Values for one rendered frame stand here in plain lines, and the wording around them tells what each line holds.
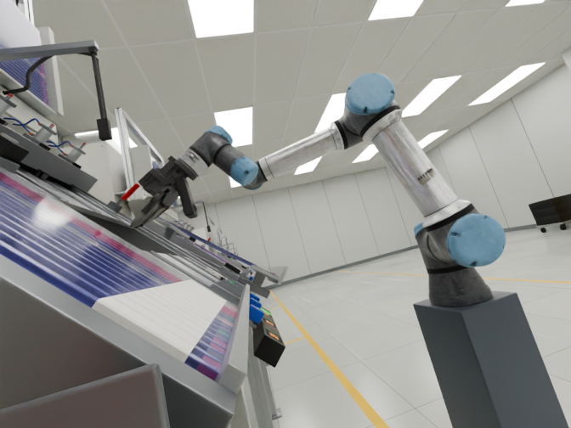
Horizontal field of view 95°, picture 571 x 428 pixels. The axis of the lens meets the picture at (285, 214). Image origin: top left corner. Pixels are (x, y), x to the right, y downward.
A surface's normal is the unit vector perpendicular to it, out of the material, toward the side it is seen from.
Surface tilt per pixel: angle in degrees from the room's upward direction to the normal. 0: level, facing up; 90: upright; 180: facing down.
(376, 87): 82
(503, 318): 90
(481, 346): 90
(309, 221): 90
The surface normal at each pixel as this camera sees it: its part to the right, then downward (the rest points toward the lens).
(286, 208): 0.13, -0.20
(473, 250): -0.09, -0.01
